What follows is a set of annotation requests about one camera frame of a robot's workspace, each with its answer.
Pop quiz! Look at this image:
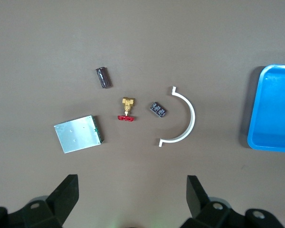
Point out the dark brown cylindrical capacitor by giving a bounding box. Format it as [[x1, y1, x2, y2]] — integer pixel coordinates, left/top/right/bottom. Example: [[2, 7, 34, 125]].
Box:
[[95, 66, 113, 90]]

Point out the brass valve red handwheel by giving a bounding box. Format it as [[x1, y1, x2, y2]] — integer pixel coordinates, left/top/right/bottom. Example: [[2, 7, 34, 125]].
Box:
[[117, 96, 136, 122]]

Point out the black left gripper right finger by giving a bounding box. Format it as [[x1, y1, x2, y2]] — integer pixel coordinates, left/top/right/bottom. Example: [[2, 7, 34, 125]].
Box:
[[183, 175, 232, 228]]

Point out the grey metal power supply box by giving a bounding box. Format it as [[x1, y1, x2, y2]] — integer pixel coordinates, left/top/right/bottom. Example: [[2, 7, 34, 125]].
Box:
[[53, 114, 105, 154]]

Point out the blue plastic tray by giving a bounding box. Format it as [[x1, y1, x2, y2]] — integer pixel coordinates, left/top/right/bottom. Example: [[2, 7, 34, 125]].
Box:
[[247, 64, 285, 154]]

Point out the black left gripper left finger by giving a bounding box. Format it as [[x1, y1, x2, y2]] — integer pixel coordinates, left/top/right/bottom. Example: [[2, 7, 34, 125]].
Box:
[[22, 174, 79, 228]]

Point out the white half-ring pipe clamp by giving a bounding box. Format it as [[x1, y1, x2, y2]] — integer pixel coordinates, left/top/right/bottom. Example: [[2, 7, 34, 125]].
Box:
[[158, 85, 196, 148]]

